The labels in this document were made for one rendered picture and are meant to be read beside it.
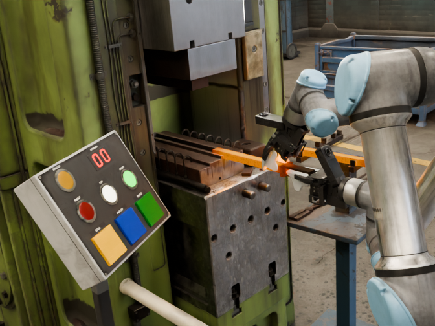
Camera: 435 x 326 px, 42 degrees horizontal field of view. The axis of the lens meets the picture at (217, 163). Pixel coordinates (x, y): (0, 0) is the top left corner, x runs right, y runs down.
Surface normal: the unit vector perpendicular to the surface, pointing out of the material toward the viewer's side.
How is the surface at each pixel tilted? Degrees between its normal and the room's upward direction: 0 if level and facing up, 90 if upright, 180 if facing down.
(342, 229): 0
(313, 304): 0
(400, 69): 58
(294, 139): 90
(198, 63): 90
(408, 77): 79
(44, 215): 90
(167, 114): 90
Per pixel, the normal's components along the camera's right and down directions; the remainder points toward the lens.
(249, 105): 0.69, 0.19
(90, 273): -0.36, 0.35
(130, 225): 0.76, -0.42
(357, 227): -0.08, -0.94
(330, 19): -0.74, 0.29
